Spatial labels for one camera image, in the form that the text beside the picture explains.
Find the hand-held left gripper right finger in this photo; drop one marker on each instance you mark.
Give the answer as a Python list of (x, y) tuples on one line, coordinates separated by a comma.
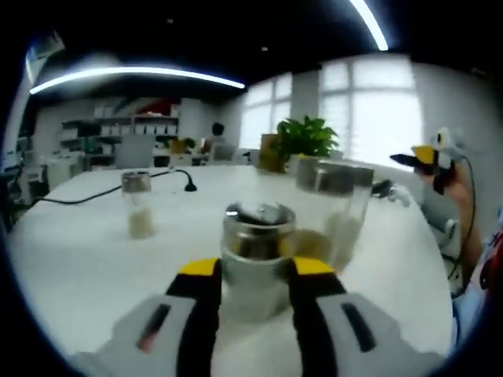
[(314, 302)]

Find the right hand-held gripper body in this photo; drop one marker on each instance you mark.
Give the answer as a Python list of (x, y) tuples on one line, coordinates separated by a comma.
[(446, 141)]

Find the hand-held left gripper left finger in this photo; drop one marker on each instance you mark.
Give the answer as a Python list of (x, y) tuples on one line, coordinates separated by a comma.
[(196, 302)]

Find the large seasoning bottle white powder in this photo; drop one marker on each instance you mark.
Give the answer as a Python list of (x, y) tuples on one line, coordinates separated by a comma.
[(344, 180)]

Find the small glass seasoning bottle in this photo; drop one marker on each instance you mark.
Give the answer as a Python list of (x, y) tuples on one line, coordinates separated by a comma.
[(255, 235), (137, 184)]

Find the person's right hand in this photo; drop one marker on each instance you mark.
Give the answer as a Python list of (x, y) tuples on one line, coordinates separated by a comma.
[(461, 192)]

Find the grey white headset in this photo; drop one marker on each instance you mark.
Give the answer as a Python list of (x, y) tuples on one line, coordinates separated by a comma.
[(393, 192)]

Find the window with blinds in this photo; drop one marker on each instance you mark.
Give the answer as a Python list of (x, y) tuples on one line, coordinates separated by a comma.
[(373, 106)]

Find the green potted plant white pot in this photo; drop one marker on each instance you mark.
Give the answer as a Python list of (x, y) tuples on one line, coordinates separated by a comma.
[(306, 137)]

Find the person's red printed shirt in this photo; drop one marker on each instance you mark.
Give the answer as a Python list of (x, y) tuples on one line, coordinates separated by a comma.
[(491, 259)]

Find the brown paper bag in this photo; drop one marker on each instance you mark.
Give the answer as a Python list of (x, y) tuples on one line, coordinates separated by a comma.
[(271, 151)]

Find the long curved ceiling light strip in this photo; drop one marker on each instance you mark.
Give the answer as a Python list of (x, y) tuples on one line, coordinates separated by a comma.
[(371, 23)]

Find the cardboard box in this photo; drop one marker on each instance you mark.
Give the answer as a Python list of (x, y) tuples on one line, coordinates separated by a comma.
[(177, 146)]

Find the small potted plant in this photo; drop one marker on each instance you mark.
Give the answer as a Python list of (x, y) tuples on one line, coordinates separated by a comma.
[(189, 143)]

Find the grey office chair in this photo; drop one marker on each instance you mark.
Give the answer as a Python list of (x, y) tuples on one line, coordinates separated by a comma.
[(133, 153)]

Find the shelf with white boxes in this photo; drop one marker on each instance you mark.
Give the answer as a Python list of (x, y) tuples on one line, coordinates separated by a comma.
[(149, 129)]

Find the straight ceiling light strip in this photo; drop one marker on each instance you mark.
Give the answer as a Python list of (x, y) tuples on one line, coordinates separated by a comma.
[(137, 72)]

